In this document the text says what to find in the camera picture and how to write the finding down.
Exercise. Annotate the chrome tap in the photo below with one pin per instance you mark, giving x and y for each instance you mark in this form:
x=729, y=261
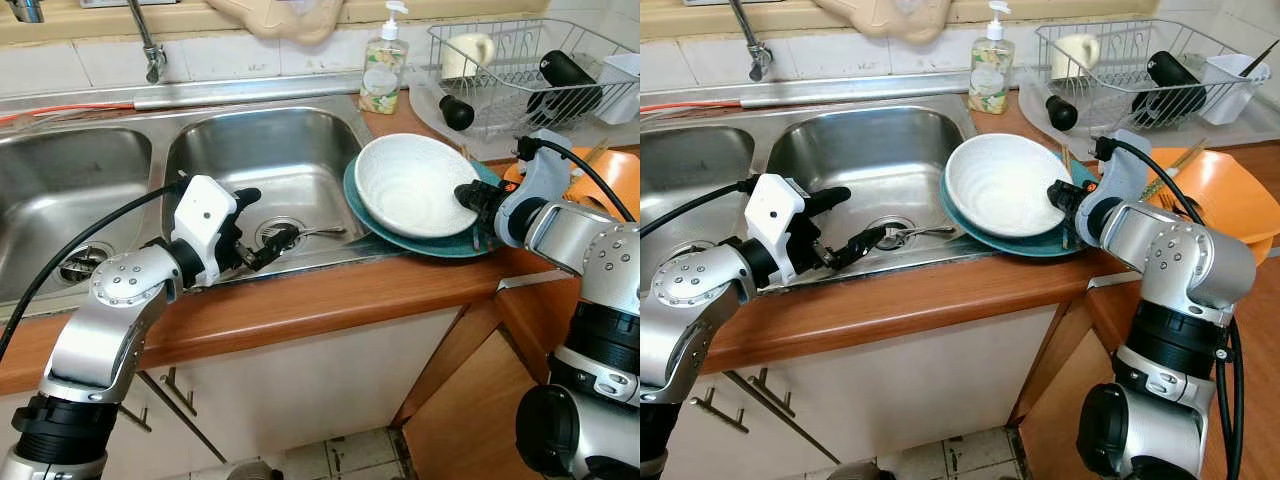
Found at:
x=27, y=10

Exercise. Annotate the beige cup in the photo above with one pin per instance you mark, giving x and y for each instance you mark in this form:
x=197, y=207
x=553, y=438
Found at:
x=468, y=55
x=1075, y=55

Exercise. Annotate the thin black utensil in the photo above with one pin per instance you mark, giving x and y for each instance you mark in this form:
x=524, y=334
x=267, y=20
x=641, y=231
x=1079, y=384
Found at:
x=1260, y=58

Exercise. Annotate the beige cloth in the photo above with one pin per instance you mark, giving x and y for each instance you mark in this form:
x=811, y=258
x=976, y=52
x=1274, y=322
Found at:
x=885, y=18
x=280, y=20

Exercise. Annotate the white utensil holder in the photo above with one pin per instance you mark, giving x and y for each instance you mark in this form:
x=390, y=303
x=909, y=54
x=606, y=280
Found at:
x=1232, y=90
x=620, y=90

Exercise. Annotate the stainless steel double sink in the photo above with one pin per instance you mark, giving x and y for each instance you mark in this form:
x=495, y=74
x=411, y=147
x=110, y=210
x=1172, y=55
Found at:
x=270, y=160
x=860, y=160

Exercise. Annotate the orange bowl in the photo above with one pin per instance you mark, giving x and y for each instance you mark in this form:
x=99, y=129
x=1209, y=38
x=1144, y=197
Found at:
x=1230, y=190
x=610, y=190

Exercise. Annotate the chrome sink faucet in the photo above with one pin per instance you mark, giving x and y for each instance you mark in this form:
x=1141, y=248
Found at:
x=152, y=55
x=758, y=55

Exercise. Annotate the thin red rod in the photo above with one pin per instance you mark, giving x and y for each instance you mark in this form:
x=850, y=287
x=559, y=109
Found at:
x=60, y=110
x=690, y=105

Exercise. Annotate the floral dish soap bottle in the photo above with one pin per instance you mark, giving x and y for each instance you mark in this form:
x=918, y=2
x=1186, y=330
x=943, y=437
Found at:
x=991, y=75
x=383, y=75

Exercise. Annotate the translucent drain tray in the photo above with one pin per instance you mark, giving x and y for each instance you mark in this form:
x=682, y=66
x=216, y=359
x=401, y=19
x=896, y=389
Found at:
x=422, y=108
x=1030, y=105

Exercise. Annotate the silver metal spoon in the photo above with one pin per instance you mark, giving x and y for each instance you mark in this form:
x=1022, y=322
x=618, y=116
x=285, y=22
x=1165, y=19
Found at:
x=925, y=231
x=320, y=232

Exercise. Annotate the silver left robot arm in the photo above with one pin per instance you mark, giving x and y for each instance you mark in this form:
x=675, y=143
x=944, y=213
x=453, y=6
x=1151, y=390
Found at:
x=690, y=320
x=100, y=330

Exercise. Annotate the white cabinet door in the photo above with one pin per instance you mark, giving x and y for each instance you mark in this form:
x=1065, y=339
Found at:
x=920, y=390
x=150, y=440
x=320, y=390
x=740, y=450

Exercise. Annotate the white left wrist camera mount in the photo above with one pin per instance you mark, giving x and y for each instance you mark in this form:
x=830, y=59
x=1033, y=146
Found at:
x=203, y=215
x=772, y=215

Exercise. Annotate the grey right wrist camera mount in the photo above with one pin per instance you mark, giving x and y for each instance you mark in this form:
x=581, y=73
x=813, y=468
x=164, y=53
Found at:
x=540, y=175
x=1125, y=175

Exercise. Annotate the large black bottle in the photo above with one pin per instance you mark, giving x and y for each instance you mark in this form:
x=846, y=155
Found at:
x=565, y=85
x=1170, y=85

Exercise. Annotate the small black bottle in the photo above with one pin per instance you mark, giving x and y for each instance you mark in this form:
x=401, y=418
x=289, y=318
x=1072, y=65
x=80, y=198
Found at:
x=457, y=112
x=1063, y=113

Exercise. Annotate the wooden chopstick with green end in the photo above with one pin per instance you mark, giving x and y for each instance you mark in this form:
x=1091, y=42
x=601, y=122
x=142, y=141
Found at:
x=1172, y=168
x=1176, y=172
x=592, y=156
x=596, y=160

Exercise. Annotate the teal plate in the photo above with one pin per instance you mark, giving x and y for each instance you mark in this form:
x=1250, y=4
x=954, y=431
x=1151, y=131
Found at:
x=400, y=245
x=990, y=245

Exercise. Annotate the white ceramic bowl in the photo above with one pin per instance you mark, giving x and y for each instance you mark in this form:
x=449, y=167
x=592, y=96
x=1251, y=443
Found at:
x=1000, y=185
x=410, y=185

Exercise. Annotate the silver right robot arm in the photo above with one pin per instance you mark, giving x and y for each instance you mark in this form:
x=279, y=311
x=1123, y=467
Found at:
x=590, y=250
x=1170, y=250

